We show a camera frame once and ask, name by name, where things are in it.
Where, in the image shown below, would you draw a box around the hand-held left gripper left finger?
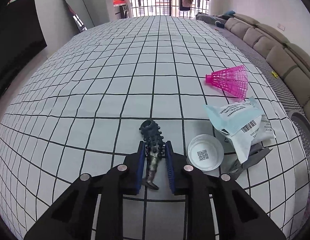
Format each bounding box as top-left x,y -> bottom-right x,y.
23,141 -> 147,240

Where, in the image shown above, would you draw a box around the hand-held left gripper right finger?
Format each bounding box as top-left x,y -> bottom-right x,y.
165,141 -> 287,240

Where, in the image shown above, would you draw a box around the dark spiky rubber toy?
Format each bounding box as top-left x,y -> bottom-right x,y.
139,120 -> 166,190

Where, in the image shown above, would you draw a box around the white and blue packet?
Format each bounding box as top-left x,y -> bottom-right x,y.
204,96 -> 276,164

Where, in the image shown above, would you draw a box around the pink plastic shuttlecock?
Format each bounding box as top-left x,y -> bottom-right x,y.
205,65 -> 249,102

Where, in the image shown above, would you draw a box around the grey perforated plastic basket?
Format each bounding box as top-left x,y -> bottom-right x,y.
287,110 -> 310,155

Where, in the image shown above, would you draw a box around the white checked tablecloth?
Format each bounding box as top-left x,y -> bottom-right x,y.
0,15 -> 310,240

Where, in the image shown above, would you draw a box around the grey fabric sofa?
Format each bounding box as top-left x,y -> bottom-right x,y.
195,12 -> 310,115

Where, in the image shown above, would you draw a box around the black garment stand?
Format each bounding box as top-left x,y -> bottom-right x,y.
177,0 -> 197,19

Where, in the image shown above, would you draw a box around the brown hanging garment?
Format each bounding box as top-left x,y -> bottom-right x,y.
179,0 -> 194,12

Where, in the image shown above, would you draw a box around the standing mirror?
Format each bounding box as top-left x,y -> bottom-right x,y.
61,0 -> 95,33

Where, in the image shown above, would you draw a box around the black television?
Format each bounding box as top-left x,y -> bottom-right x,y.
0,0 -> 48,103

